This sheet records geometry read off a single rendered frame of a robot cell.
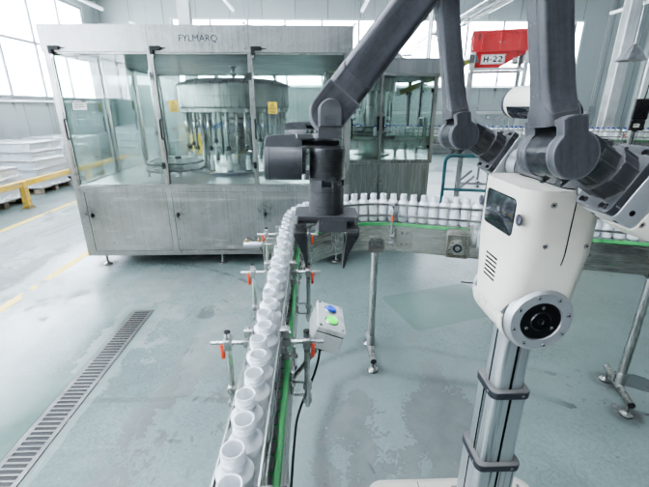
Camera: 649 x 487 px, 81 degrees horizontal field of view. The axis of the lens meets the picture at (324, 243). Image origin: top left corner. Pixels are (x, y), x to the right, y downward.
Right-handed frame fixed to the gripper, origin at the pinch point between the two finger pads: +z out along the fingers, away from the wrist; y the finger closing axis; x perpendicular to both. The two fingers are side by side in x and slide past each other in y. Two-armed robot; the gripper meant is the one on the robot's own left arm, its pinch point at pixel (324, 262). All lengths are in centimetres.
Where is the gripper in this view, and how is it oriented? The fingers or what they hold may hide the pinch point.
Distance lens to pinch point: 66.4
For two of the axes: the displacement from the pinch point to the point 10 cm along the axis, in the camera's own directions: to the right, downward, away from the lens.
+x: -0.3, -3.3, 9.4
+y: 10.0, 0.1, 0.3
